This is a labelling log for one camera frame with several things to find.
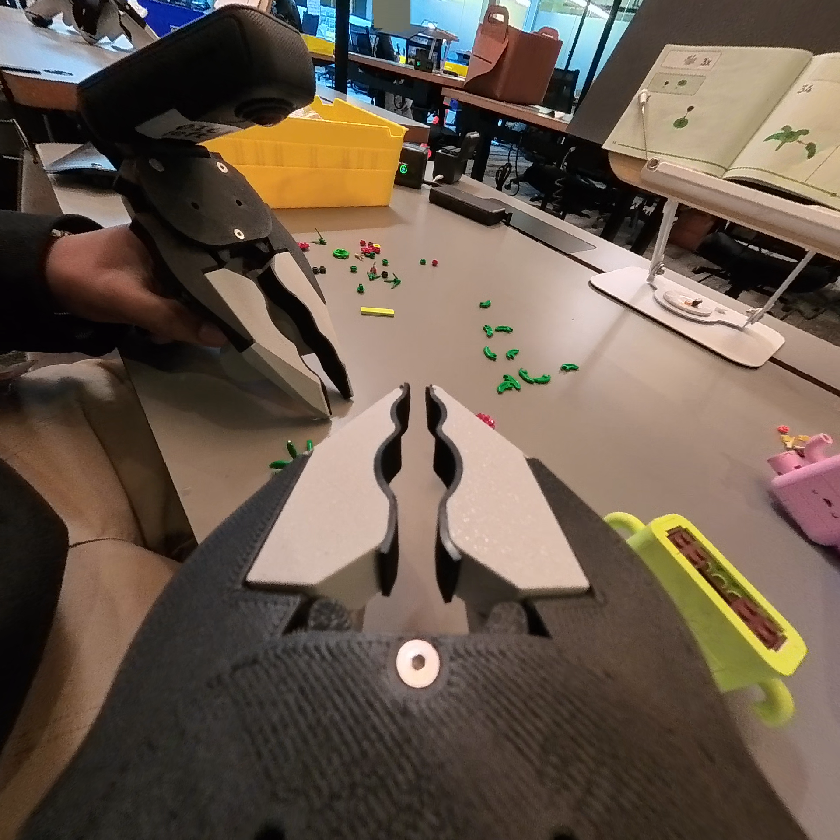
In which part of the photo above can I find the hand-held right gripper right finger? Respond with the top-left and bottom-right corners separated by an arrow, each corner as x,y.
425,385 -> 592,605

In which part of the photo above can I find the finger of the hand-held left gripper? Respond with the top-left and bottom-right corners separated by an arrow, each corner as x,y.
202,268 -> 333,421
258,251 -> 355,401

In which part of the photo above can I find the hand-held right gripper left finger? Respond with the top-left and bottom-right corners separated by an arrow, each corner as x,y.
246,384 -> 412,614

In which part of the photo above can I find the green spiky plant base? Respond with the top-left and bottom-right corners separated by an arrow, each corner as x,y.
269,438 -> 315,470

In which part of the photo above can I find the person's left forearm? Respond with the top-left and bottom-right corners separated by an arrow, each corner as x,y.
0,210 -> 158,358

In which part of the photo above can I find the person's left hand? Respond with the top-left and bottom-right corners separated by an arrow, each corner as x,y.
46,222 -> 231,347

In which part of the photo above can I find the pile of small flower bricks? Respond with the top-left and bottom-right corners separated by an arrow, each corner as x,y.
297,230 -> 439,291

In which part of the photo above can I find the yellow plastic bin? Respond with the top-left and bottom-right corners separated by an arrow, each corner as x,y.
200,95 -> 408,210

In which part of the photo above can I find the group of loose green leaves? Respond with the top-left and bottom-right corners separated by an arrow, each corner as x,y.
479,298 -> 580,395

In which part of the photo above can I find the black device with green lights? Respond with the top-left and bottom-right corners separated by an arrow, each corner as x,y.
394,143 -> 431,190

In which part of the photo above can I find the lime green brick pot figure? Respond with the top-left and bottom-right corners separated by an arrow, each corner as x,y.
604,512 -> 808,726

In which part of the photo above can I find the black flat pad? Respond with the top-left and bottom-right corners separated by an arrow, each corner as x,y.
430,184 -> 513,226

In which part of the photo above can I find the background wooden desk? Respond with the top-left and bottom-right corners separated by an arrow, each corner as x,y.
308,49 -> 575,181
0,7 -> 142,112

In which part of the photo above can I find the black pole with round disc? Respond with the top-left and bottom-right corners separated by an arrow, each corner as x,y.
332,0 -> 350,99

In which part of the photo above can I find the black charger block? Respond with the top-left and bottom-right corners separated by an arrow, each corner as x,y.
436,131 -> 481,185

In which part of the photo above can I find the white book stand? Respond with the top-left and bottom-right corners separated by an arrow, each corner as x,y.
589,151 -> 840,368

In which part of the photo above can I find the pink brick pot figure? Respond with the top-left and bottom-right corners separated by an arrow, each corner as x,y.
768,433 -> 840,547

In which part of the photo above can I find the open instruction booklet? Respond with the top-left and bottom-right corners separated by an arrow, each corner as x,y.
602,45 -> 840,211

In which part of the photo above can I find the dark grey divider panel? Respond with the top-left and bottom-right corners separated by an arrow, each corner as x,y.
567,0 -> 840,142

